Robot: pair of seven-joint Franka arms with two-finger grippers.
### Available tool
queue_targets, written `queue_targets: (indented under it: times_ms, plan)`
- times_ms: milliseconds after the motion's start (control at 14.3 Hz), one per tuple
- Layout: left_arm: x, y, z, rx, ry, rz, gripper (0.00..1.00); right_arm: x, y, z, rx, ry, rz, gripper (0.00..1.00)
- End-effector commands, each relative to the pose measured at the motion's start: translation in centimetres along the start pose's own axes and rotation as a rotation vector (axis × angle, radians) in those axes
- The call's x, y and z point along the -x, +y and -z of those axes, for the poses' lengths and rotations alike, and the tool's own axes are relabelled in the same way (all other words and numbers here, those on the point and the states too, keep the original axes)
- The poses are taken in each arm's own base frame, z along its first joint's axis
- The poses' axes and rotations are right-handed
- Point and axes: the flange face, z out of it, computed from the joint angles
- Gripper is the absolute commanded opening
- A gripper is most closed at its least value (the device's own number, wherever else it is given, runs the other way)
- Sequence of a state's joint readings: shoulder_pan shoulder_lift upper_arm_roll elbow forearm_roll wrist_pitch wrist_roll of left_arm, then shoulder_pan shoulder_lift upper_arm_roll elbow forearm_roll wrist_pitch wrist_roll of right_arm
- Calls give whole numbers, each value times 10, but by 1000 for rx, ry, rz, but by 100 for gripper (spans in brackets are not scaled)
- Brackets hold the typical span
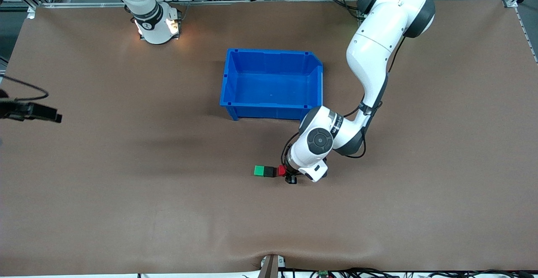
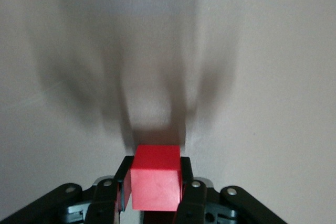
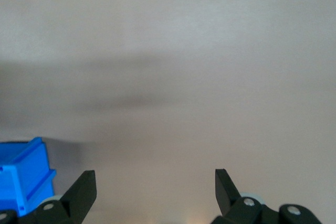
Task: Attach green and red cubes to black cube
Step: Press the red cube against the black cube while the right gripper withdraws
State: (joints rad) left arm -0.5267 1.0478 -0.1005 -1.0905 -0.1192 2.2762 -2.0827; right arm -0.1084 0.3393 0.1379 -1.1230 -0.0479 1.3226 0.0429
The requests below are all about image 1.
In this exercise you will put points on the metal camera mount clamp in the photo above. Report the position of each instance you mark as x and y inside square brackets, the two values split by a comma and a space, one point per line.
[271, 266]

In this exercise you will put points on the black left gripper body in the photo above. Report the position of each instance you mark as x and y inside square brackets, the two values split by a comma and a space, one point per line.
[289, 169]

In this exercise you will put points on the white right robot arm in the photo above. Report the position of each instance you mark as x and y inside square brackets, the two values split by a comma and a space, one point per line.
[155, 22]

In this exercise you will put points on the red cube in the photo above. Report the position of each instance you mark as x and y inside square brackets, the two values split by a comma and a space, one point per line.
[281, 170]

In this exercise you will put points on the green cube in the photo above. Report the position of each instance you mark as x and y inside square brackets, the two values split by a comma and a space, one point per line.
[259, 171]

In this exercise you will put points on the small green circuit board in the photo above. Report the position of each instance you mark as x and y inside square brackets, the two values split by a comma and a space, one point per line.
[323, 274]

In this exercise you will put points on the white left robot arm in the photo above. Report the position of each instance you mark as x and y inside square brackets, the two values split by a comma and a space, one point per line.
[370, 51]

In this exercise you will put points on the black cube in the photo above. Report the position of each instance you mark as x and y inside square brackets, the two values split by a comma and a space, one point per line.
[270, 171]

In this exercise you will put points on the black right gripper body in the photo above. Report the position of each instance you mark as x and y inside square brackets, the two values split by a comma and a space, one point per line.
[17, 110]

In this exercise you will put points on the blue plastic storage bin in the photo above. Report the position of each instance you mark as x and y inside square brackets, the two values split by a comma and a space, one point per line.
[273, 87]

